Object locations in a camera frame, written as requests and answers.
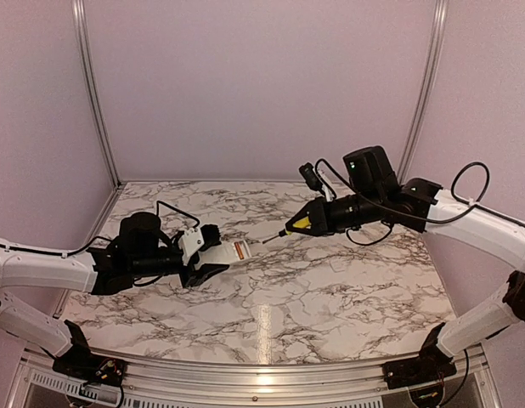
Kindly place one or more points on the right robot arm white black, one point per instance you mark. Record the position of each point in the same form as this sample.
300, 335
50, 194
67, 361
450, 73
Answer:
426, 207

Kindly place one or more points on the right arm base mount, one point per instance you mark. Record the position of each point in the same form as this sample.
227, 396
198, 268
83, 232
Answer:
430, 364

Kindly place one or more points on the aluminium front rail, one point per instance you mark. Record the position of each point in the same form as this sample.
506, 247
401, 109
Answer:
152, 382

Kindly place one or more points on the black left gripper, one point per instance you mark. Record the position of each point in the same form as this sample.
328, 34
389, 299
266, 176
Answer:
199, 276

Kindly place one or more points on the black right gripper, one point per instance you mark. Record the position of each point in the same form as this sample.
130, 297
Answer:
322, 224

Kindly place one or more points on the aluminium frame post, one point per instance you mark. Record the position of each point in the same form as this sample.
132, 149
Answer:
82, 37
428, 80

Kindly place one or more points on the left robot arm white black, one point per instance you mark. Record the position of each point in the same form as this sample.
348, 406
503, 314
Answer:
140, 250

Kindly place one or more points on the yellow handled screwdriver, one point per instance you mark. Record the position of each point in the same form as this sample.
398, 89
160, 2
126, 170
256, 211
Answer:
299, 226

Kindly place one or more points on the white remote control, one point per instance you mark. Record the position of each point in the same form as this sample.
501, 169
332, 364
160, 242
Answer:
225, 253

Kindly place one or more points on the aluminium frame post left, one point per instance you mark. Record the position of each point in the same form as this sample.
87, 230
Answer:
82, 37

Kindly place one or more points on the aluminium frame post right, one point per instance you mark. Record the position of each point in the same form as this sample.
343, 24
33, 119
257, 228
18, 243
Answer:
428, 80

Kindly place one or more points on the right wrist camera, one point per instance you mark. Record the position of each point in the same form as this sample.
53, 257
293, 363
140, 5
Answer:
317, 181

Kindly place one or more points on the white battery cover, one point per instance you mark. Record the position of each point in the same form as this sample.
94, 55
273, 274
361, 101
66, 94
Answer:
339, 267

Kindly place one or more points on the orange battery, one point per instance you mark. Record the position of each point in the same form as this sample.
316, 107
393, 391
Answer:
241, 250

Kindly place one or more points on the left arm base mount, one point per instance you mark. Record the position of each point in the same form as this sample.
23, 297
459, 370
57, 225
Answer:
80, 362

